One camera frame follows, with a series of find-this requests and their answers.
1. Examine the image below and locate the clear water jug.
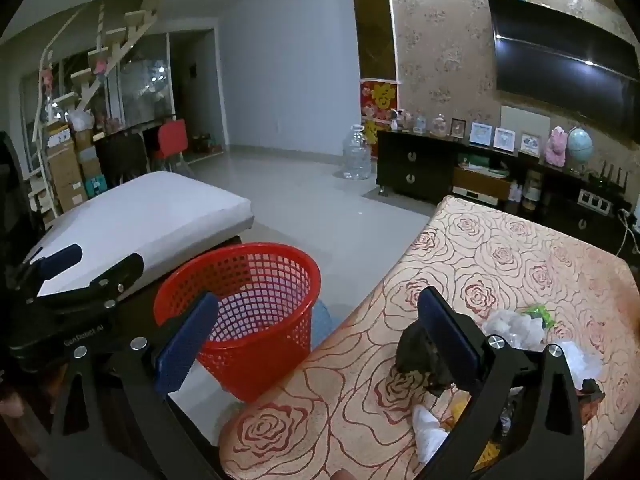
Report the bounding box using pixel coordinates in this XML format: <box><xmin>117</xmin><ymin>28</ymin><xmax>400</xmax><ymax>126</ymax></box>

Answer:
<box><xmin>342</xmin><ymin>124</ymin><xmax>373</xmax><ymax>181</ymax></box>

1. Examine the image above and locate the white cushioned bench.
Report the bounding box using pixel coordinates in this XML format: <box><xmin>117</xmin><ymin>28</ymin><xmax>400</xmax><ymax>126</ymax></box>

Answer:
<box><xmin>37</xmin><ymin>170</ymin><xmax>253</xmax><ymax>298</ymax></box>

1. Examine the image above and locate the light blue round object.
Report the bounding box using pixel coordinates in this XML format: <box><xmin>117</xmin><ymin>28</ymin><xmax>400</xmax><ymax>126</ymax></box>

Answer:
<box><xmin>310</xmin><ymin>300</ymin><xmax>335</xmax><ymax>353</ymax></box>

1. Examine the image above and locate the wooden drawer box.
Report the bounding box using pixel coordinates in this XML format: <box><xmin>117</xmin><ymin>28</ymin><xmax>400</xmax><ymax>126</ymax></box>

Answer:
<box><xmin>452</xmin><ymin>166</ymin><xmax>511</xmax><ymax>206</ymax></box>

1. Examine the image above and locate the storage jar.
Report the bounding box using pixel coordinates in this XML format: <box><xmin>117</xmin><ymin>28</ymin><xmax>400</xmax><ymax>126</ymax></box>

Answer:
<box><xmin>522</xmin><ymin>170</ymin><xmax>543</xmax><ymax>206</ymax></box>

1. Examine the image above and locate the white power strip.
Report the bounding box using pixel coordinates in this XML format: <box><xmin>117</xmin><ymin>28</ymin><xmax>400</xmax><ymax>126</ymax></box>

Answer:
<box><xmin>577</xmin><ymin>190</ymin><xmax>613</xmax><ymax>213</ymax></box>

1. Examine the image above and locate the pink plush toy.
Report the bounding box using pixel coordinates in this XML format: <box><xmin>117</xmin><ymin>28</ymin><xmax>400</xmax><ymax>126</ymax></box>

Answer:
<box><xmin>545</xmin><ymin>127</ymin><xmax>568</xmax><ymax>166</ymax></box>

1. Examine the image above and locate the black router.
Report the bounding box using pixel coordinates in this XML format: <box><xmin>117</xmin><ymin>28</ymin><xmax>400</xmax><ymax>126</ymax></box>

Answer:
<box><xmin>587</xmin><ymin>162</ymin><xmax>630</xmax><ymax>191</ymax></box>

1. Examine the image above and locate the black television cabinet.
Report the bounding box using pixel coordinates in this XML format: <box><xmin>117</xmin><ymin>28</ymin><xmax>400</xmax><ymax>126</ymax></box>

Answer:
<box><xmin>376</xmin><ymin>130</ymin><xmax>640</xmax><ymax>256</ymax></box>

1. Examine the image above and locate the black wall television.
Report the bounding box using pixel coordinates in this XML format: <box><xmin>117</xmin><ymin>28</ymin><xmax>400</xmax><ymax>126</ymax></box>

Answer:
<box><xmin>487</xmin><ymin>0</ymin><xmax>640</xmax><ymax>131</ymax></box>

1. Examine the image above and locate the white blank board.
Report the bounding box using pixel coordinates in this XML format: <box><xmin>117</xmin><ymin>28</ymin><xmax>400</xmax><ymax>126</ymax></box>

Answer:
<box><xmin>500</xmin><ymin>104</ymin><xmax>551</xmax><ymax>146</ymax></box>

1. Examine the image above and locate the white staircase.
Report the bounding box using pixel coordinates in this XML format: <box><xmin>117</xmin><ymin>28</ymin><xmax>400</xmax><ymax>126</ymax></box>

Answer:
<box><xmin>20</xmin><ymin>0</ymin><xmax>166</xmax><ymax>231</ymax></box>

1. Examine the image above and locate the green snack packet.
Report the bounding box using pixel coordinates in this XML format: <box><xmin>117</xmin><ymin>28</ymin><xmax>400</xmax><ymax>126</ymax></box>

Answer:
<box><xmin>520</xmin><ymin>304</ymin><xmax>556</xmax><ymax>328</ymax></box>

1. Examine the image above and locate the black chair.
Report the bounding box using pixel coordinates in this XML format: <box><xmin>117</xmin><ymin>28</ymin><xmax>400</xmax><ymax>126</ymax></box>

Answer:
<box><xmin>94</xmin><ymin>132</ymin><xmax>147</xmax><ymax>188</ymax></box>

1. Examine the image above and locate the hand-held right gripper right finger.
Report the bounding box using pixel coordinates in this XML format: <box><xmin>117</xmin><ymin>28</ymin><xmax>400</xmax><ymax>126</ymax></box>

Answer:
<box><xmin>415</xmin><ymin>286</ymin><xmax>586</xmax><ymax>480</ymax></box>

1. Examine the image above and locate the white plastic bag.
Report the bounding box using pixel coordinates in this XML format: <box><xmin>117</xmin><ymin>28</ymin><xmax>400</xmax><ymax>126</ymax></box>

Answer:
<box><xmin>67</xmin><ymin>109</ymin><xmax>95</xmax><ymax>133</ymax></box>

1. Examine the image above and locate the white cable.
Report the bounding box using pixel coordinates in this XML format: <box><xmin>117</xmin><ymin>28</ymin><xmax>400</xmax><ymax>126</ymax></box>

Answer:
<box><xmin>617</xmin><ymin>207</ymin><xmax>640</xmax><ymax>256</ymax></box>

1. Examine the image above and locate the red plastic mesh basket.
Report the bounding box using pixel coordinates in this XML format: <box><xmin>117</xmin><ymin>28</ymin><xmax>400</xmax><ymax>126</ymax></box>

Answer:
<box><xmin>153</xmin><ymin>242</ymin><xmax>322</xmax><ymax>403</ymax></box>

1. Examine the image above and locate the stack of cardboard boxes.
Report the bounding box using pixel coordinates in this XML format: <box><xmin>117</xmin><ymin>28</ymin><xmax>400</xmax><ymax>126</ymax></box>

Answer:
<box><xmin>45</xmin><ymin>122</ymin><xmax>108</xmax><ymax>213</ymax></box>

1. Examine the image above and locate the green box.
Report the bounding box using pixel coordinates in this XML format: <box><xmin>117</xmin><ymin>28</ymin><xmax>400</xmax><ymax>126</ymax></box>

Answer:
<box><xmin>467</xmin><ymin>155</ymin><xmax>511</xmax><ymax>176</ymax></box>

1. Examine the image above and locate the rose printed tablecloth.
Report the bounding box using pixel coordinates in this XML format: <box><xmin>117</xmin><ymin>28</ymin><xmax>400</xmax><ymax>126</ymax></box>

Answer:
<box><xmin>218</xmin><ymin>195</ymin><xmax>640</xmax><ymax>480</ymax></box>

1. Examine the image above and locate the red festive wall poster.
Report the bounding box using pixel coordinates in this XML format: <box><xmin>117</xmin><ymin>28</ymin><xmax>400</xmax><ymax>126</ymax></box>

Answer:
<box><xmin>360</xmin><ymin>79</ymin><xmax>398</xmax><ymax>153</ymax></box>

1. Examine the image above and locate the red chair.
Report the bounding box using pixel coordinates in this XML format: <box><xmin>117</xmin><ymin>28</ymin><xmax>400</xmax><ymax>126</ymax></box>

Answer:
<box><xmin>152</xmin><ymin>119</ymin><xmax>188</xmax><ymax>171</ymax></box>

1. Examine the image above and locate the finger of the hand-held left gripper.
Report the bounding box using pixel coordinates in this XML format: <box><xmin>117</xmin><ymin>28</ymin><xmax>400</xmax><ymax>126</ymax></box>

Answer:
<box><xmin>32</xmin><ymin>254</ymin><xmax>146</xmax><ymax>313</ymax></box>
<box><xmin>10</xmin><ymin>244</ymin><xmax>83</xmax><ymax>293</ymax></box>

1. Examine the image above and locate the clear crumpled plastic wrap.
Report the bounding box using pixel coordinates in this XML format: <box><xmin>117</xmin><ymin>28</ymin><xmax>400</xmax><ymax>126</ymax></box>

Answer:
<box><xmin>482</xmin><ymin>310</ymin><xmax>546</xmax><ymax>351</ymax></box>

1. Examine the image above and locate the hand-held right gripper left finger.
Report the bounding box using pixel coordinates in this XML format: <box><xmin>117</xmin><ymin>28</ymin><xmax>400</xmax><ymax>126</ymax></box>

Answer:
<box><xmin>50</xmin><ymin>292</ymin><xmax>223</xmax><ymax>480</ymax></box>

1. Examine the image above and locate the black plastic bag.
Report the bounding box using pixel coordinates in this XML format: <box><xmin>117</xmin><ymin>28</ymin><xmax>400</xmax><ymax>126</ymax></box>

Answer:
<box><xmin>395</xmin><ymin>320</ymin><xmax>451</xmax><ymax>396</ymax></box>

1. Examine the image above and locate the light blue globe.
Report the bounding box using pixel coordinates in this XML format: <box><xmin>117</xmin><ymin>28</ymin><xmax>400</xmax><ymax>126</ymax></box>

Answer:
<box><xmin>567</xmin><ymin>127</ymin><xmax>595</xmax><ymax>171</ymax></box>

